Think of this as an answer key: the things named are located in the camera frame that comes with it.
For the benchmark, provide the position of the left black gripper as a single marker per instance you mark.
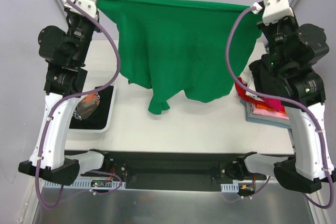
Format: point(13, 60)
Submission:
point(77, 22)

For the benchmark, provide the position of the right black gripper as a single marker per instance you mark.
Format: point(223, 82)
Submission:
point(279, 28)

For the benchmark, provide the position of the green t shirt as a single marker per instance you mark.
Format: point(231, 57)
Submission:
point(172, 46)

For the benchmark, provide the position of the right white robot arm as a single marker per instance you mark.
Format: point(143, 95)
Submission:
point(286, 70)

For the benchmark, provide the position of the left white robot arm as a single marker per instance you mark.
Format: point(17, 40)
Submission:
point(65, 53)

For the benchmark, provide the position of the folded black t shirt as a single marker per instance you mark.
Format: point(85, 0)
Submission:
point(262, 75)

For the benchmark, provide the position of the folded white t shirt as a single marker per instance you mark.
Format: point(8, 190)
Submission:
point(247, 79)

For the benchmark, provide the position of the folded red t shirt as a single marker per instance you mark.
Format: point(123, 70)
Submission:
point(242, 92)

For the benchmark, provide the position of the folded magenta t shirt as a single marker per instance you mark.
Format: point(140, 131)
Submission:
point(274, 104)

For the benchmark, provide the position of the folded orange t shirt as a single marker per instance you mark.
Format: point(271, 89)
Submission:
point(264, 106)

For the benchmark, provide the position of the folded pink t shirt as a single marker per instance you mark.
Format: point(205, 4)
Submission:
point(270, 113)

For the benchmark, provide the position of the white plastic laundry basket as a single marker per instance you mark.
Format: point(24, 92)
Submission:
point(110, 98)

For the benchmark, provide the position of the black t shirt in basket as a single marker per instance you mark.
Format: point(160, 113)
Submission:
point(92, 108)

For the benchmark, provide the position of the folded grey t shirt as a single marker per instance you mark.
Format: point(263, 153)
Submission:
point(266, 117)

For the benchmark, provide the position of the folded light blue t shirt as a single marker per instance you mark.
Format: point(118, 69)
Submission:
point(265, 120)

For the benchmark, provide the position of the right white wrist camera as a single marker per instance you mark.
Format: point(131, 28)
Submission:
point(273, 10)

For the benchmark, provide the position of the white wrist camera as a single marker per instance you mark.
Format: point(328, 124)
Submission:
point(273, 10)
point(88, 6)

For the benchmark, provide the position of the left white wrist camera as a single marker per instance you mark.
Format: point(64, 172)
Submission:
point(88, 6)

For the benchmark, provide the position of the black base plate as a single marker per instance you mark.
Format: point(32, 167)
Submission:
point(171, 171)

